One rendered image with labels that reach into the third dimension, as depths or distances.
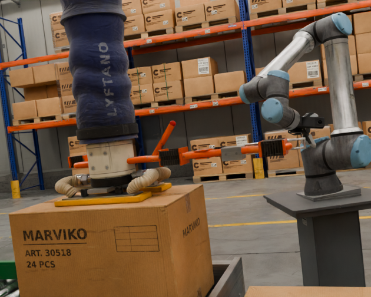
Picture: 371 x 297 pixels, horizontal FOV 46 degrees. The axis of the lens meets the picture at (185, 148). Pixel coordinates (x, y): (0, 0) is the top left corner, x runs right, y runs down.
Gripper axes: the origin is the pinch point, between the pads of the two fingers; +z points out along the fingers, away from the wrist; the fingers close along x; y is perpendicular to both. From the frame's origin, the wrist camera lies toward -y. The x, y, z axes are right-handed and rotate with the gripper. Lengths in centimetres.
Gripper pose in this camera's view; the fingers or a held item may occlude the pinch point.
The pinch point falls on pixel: (318, 131)
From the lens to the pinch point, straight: 208.5
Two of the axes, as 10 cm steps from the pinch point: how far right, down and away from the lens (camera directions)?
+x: -1.2, 9.8, -1.8
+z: 6.8, 2.1, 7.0
